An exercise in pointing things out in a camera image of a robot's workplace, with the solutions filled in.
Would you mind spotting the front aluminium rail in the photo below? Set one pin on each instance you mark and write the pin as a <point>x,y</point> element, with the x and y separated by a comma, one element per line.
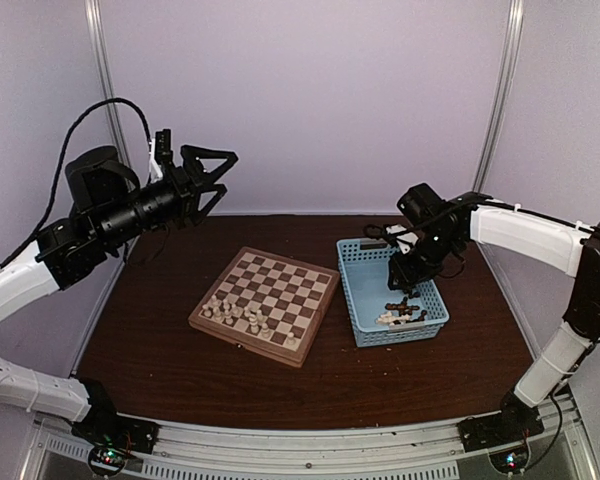
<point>430,450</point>

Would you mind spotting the right aluminium frame post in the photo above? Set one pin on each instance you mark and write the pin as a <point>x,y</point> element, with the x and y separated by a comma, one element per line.
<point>503,87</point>

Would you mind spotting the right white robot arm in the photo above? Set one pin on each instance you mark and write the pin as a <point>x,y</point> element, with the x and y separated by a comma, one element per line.
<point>556,261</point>

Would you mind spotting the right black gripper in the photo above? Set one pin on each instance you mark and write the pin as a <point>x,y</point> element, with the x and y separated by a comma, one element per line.
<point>408,277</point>

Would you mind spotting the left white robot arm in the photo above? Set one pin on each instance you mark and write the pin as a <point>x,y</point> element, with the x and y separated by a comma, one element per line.
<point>48,290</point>

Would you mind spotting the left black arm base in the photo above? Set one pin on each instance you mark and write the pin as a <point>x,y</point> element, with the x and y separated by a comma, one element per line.
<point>104,426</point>

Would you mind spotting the white chess pieces pile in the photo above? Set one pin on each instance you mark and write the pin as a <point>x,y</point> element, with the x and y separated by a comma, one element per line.
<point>387,319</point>

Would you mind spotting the wooden folding chess board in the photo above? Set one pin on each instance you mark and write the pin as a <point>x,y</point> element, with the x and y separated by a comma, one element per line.
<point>293,295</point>

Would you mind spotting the aluminium frame post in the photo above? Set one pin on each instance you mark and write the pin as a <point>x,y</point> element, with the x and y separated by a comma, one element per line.
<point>97,37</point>
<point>503,87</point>

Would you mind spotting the left aluminium frame post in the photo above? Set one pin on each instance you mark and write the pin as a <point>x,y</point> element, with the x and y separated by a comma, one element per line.
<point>97,37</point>

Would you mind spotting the dark chess pieces pile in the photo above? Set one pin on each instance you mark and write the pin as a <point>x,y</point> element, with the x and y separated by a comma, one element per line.
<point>404,312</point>

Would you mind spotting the white queen chess piece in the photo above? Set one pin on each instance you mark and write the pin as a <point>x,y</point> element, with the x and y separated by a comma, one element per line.
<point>254,324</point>

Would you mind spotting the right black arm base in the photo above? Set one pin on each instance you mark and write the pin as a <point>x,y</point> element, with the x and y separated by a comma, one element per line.
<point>512,423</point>

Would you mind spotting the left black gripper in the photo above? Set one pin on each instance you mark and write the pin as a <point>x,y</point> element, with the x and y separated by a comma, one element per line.
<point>187,203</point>

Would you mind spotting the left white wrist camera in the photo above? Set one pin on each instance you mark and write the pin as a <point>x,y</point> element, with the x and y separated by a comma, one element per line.
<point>160,155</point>

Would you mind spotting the white pawn chess piece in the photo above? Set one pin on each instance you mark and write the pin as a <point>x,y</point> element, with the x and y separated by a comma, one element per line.
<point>228,318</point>

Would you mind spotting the light blue plastic basket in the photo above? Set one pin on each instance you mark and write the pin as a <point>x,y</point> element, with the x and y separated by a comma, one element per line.
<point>363,266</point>

